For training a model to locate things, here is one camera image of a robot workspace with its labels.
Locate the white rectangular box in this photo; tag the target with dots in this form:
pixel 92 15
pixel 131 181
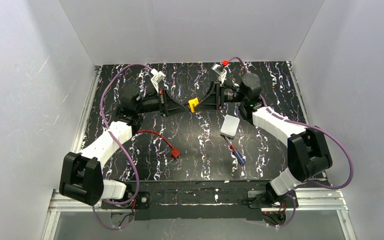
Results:
pixel 230 126

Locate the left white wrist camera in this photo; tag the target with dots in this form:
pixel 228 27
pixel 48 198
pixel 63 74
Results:
pixel 157 77

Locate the yellow padlock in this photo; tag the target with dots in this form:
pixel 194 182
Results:
pixel 193 103

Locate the aluminium frame rail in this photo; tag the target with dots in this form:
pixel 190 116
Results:
pixel 54 216

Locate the blue red screwdriver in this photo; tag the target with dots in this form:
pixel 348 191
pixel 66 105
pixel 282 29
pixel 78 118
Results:
pixel 239 157

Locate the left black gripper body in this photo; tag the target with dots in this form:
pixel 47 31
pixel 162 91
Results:
pixel 163 103

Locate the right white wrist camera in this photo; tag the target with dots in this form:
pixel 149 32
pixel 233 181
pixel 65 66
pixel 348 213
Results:
pixel 220 70

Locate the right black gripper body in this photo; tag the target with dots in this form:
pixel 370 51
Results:
pixel 217 96

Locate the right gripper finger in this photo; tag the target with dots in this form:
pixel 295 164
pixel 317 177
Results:
pixel 207 106
pixel 211 95

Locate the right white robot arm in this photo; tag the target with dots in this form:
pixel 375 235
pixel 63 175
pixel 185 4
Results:
pixel 307 150

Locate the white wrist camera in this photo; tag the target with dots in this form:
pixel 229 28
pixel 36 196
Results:
pixel 157 77
pixel 220 70

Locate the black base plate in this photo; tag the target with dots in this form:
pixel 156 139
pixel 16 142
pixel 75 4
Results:
pixel 230 199

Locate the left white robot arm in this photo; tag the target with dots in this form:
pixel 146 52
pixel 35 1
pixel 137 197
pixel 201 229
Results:
pixel 82 172

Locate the red cable tie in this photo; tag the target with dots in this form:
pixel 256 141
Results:
pixel 175 153

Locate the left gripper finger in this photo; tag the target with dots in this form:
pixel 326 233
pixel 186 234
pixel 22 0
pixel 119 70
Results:
pixel 173 109
pixel 169 100

